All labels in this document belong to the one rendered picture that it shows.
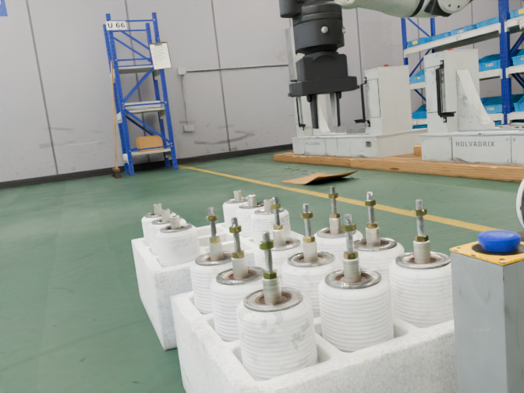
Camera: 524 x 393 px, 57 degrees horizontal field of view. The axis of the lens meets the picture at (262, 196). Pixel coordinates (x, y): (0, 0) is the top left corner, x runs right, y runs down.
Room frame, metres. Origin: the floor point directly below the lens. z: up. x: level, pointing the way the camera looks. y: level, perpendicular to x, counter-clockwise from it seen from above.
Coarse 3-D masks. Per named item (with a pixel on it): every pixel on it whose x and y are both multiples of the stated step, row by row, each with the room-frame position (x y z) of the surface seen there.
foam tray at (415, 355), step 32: (192, 320) 0.71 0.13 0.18; (320, 320) 0.66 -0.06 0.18; (448, 320) 0.61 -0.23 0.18; (192, 352) 0.71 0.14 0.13; (224, 352) 0.59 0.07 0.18; (320, 352) 0.58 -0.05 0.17; (352, 352) 0.55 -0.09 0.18; (384, 352) 0.55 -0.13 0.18; (416, 352) 0.56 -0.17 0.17; (448, 352) 0.58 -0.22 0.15; (192, 384) 0.75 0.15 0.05; (224, 384) 0.55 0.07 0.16; (256, 384) 0.51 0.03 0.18; (288, 384) 0.50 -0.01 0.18; (320, 384) 0.51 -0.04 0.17; (352, 384) 0.53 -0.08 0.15; (384, 384) 0.54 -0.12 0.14; (416, 384) 0.56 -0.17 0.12; (448, 384) 0.58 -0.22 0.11
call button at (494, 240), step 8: (488, 232) 0.49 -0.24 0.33; (496, 232) 0.49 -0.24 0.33; (504, 232) 0.49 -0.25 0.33; (512, 232) 0.49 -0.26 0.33; (480, 240) 0.48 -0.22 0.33; (488, 240) 0.48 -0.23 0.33; (496, 240) 0.47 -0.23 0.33; (504, 240) 0.47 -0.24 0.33; (512, 240) 0.47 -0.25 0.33; (520, 240) 0.48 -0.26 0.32; (488, 248) 0.48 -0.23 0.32; (496, 248) 0.47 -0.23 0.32; (504, 248) 0.47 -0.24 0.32; (512, 248) 0.47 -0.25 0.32
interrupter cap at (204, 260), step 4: (224, 252) 0.82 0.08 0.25; (228, 252) 0.82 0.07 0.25; (200, 256) 0.81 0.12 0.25; (204, 256) 0.81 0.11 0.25; (208, 256) 0.81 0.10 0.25; (224, 256) 0.81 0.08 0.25; (228, 256) 0.80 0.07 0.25; (196, 260) 0.78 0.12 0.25; (200, 260) 0.79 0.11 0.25; (204, 260) 0.78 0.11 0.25; (208, 260) 0.79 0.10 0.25; (220, 260) 0.77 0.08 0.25; (224, 260) 0.77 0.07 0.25; (228, 260) 0.76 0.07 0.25; (200, 264) 0.77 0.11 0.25; (204, 264) 0.76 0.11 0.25; (208, 264) 0.76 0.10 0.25; (212, 264) 0.76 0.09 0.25; (216, 264) 0.76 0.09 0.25; (220, 264) 0.76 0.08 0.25
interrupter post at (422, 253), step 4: (428, 240) 0.66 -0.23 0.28; (416, 244) 0.66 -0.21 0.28; (420, 244) 0.65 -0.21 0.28; (424, 244) 0.65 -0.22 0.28; (428, 244) 0.65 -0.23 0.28; (416, 248) 0.66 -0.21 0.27; (420, 248) 0.65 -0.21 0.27; (424, 248) 0.65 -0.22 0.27; (428, 248) 0.65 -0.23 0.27; (416, 252) 0.66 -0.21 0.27; (420, 252) 0.65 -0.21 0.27; (424, 252) 0.65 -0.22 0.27; (428, 252) 0.65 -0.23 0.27; (416, 256) 0.66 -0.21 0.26; (420, 256) 0.65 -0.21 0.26; (424, 256) 0.65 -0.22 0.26; (428, 256) 0.65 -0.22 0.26; (416, 260) 0.66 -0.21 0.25; (420, 260) 0.65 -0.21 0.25; (424, 260) 0.65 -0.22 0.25; (428, 260) 0.65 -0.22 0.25
